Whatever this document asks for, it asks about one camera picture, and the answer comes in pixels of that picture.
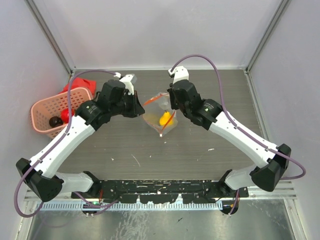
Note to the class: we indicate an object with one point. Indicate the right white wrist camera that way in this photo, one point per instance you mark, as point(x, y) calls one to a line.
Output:
point(177, 74)

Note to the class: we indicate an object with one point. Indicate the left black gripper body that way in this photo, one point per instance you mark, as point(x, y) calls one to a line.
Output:
point(123, 107)

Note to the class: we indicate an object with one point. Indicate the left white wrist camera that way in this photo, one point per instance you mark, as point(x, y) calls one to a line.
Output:
point(129, 80)

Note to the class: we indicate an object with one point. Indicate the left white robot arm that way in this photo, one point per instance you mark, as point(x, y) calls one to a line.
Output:
point(41, 171)

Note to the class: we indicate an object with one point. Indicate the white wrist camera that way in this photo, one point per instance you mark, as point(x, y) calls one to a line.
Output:
point(177, 74)
point(129, 80)

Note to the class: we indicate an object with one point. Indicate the dark brown toy fruit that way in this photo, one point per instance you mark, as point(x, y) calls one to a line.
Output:
point(55, 121)

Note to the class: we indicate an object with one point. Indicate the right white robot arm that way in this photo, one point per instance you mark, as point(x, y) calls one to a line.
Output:
point(270, 161)

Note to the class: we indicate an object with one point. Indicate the red toy apple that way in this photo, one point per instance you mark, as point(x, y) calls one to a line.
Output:
point(64, 115)

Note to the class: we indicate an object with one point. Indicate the white slotted cable duct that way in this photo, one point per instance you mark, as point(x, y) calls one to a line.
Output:
point(176, 206)

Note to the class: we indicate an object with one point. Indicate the pink plastic basket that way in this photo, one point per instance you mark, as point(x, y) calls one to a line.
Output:
point(43, 110)

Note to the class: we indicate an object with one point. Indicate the red cloth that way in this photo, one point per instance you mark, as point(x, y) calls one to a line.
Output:
point(91, 85)

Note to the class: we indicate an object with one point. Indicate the clear zip top bag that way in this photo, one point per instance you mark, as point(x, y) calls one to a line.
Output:
point(155, 108)

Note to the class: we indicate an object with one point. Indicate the yellow toy pear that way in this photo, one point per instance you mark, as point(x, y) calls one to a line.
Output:
point(166, 119)

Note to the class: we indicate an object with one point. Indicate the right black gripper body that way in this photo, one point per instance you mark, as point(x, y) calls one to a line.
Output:
point(175, 104)

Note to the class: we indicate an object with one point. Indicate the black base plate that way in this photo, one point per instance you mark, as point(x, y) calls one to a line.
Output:
point(159, 191)

